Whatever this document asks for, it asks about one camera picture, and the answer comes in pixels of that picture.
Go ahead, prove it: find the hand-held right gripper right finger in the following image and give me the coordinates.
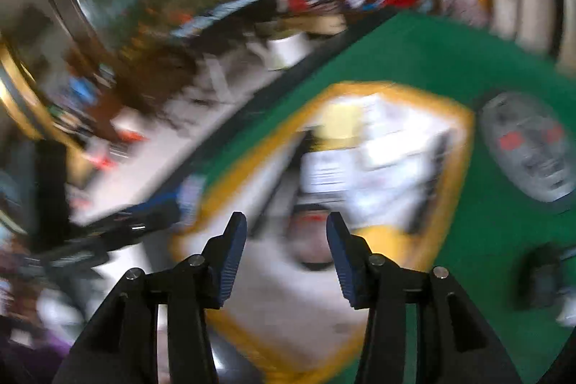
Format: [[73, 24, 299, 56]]
[[326, 211, 525, 384]]

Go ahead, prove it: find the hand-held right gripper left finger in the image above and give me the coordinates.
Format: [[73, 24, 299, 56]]
[[54, 211, 248, 384]]

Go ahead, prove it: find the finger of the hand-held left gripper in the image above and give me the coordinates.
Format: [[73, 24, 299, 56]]
[[119, 177, 208, 234]]

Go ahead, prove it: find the yellow-rimmed white tray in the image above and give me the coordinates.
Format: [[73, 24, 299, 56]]
[[168, 80, 476, 384]]

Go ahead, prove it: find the white bucket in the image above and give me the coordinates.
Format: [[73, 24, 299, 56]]
[[265, 34, 309, 72]]

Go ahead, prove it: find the small black box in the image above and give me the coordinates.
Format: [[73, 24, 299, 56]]
[[515, 247, 568, 313]]

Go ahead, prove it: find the round grey control panel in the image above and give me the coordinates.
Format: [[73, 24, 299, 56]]
[[477, 91, 576, 214]]

